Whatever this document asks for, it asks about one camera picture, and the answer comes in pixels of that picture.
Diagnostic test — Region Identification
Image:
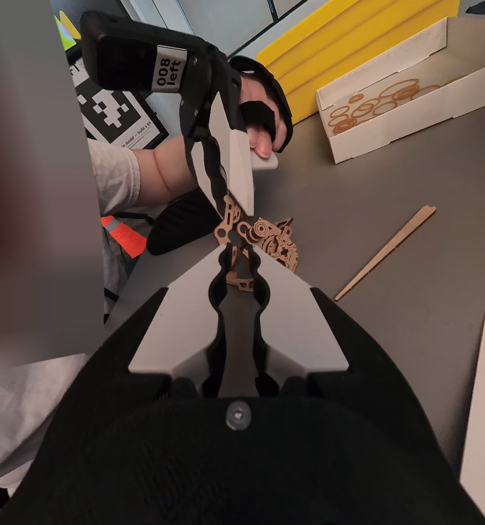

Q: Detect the tapered wooden stick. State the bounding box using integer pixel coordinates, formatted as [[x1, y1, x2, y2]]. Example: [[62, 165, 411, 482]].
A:
[[334, 205, 437, 302]]

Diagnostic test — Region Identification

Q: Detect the yellow green sheet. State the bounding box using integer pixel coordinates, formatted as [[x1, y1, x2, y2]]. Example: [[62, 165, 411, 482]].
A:
[[54, 11, 82, 52]]

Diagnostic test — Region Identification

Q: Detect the framed black-white marker board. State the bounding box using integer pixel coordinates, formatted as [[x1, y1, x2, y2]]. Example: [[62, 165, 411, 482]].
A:
[[68, 62, 170, 151]]

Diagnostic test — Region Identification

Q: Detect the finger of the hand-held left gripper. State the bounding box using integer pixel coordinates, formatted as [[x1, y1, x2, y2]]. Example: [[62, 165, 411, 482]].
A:
[[207, 92, 255, 217], [190, 139, 229, 221]]

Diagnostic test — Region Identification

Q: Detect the wooden gear model assembly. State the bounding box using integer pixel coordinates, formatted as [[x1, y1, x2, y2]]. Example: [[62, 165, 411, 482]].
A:
[[225, 217, 300, 292]]

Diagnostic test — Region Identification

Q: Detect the pile of rubber bands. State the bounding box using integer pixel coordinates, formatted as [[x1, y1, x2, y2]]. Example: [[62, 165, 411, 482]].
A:
[[328, 77, 465, 135]]

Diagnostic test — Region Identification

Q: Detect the white paper sheet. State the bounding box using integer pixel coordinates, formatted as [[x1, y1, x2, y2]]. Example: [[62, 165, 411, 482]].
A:
[[459, 308, 485, 525]]

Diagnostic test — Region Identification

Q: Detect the person's left hand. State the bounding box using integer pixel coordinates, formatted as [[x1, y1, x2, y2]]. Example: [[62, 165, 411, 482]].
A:
[[239, 75, 287, 159]]

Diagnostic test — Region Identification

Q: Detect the person's light clothing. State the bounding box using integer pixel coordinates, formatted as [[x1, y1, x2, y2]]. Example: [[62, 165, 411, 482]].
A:
[[0, 352, 90, 487]]

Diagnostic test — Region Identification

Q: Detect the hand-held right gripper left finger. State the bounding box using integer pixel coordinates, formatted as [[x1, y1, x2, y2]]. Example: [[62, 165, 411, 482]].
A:
[[128, 244, 232, 397]]

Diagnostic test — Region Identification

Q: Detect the white cardboard tray box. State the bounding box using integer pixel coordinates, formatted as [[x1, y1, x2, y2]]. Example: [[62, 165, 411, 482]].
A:
[[316, 16, 485, 165]]

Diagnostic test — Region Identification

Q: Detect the small wooden model part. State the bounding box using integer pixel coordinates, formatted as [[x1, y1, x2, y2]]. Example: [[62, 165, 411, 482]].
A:
[[213, 194, 243, 247]]

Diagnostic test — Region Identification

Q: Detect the yellow foam board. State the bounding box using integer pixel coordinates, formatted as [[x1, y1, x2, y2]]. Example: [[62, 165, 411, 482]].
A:
[[256, 0, 461, 124]]

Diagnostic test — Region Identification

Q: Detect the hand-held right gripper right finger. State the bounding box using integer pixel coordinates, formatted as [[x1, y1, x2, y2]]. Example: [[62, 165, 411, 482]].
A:
[[248, 245, 349, 397]]

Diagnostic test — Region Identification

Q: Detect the person's left forearm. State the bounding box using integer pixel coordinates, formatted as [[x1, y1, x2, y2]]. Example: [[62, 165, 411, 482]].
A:
[[87, 137, 198, 216]]

